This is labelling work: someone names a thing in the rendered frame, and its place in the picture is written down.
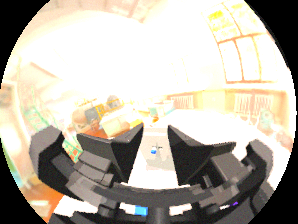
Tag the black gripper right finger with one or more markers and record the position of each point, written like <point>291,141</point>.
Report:
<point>190,155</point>

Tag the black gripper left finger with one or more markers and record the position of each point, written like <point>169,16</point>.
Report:
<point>122,150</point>

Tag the beige panel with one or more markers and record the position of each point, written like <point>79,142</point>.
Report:
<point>157,138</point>

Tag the light blue square mat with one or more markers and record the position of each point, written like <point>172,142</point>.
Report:
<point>140,209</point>

